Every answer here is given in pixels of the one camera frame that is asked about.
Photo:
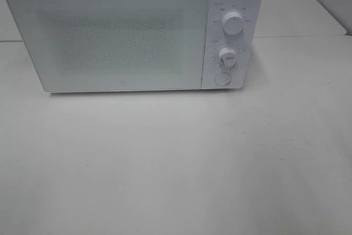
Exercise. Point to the round door release button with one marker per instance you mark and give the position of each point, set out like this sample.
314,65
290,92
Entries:
223,79

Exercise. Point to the white timer knob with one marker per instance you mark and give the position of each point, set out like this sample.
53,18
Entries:
227,57

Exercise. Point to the upper white power knob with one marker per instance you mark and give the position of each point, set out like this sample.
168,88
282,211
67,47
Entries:
232,22

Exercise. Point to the white microwave oven body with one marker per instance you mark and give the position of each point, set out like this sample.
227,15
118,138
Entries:
247,4

